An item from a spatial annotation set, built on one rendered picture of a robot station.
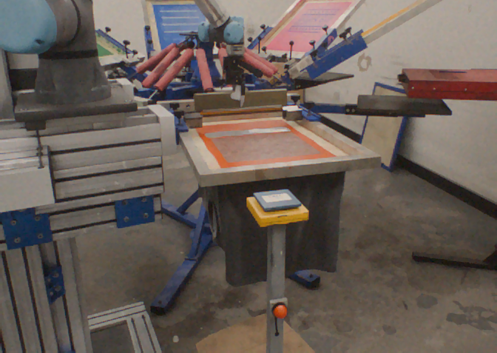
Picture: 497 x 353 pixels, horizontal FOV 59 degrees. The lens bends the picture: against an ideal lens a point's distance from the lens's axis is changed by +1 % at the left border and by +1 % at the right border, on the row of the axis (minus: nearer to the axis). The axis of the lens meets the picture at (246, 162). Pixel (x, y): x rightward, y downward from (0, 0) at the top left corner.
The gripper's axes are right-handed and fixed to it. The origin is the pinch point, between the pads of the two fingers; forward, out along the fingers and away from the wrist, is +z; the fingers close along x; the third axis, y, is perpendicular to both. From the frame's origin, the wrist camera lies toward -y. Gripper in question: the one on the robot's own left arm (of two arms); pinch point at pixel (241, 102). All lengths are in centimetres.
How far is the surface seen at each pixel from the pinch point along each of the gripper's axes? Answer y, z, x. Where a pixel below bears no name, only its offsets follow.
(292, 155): -6.0, 10.1, 46.0
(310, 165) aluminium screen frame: -5, 7, 65
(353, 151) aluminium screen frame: -25, 8, 53
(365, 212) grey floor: -116, 106, -83
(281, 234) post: 12, 18, 84
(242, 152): 9.4, 10.0, 36.9
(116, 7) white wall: 49, -41, -408
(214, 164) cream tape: 22, 10, 47
